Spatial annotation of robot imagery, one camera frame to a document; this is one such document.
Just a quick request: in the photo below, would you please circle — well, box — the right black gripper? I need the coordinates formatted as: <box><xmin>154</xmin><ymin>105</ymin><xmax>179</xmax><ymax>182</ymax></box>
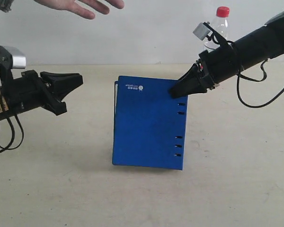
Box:
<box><xmin>169</xmin><ymin>51</ymin><xmax>219</xmax><ymax>98</ymax></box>

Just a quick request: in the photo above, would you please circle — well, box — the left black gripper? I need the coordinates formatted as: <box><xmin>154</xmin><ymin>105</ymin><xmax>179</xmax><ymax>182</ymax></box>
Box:
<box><xmin>4</xmin><ymin>70</ymin><xmax>83</xmax><ymax>115</ymax></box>

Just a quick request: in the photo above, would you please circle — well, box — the blue ring binder notebook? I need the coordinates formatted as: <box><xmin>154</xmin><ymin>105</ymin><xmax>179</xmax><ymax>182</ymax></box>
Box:
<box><xmin>112</xmin><ymin>76</ymin><xmax>188</xmax><ymax>170</ymax></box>

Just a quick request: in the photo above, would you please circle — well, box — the clear water bottle red cap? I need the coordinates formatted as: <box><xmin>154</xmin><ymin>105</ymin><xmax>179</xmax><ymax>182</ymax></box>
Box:
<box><xmin>203</xmin><ymin>6</ymin><xmax>230</xmax><ymax>52</ymax></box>

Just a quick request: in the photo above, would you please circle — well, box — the grey sleeved forearm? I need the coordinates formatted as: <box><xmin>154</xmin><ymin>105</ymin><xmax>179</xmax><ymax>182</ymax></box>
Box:
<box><xmin>0</xmin><ymin>0</ymin><xmax>14</xmax><ymax>13</ymax></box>

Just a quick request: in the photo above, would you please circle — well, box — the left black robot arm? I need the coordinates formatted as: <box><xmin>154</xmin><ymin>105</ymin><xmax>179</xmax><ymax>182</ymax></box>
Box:
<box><xmin>0</xmin><ymin>70</ymin><xmax>83</xmax><ymax>121</ymax></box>

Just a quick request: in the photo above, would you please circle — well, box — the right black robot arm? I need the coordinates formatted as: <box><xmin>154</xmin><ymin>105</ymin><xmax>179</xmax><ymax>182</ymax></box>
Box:
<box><xmin>169</xmin><ymin>11</ymin><xmax>284</xmax><ymax>98</ymax></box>

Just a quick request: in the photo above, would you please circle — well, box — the person's bare hand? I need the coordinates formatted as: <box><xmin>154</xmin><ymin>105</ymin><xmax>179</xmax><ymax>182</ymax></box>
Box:
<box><xmin>35</xmin><ymin>0</ymin><xmax>110</xmax><ymax>20</ymax></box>

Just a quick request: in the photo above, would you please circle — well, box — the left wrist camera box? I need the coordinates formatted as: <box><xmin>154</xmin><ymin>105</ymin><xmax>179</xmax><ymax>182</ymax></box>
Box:
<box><xmin>0</xmin><ymin>45</ymin><xmax>27</xmax><ymax>82</ymax></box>

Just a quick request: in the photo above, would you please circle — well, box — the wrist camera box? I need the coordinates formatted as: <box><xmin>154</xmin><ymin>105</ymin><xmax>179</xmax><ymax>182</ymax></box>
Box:
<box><xmin>0</xmin><ymin>45</ymin><xmax>27</xmax><ymax>82</ymax></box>
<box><xmin>193</xmin><ymin>22</ymin><xmax>211</xmax><ymax>41</ymax></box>

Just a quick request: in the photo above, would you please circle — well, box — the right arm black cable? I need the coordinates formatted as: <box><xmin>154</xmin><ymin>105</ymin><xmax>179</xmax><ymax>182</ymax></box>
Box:
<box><xmin>209</xmin><ymin>28</ymin><xmax>284</xmax><ymax>109</ymax></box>

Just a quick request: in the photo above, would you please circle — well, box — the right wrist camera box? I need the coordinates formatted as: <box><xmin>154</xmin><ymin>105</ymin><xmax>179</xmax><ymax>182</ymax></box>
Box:
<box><xmin>193</xmin><ymin>22</ymin><xmax>211</xmax><ymax>41</ymax></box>

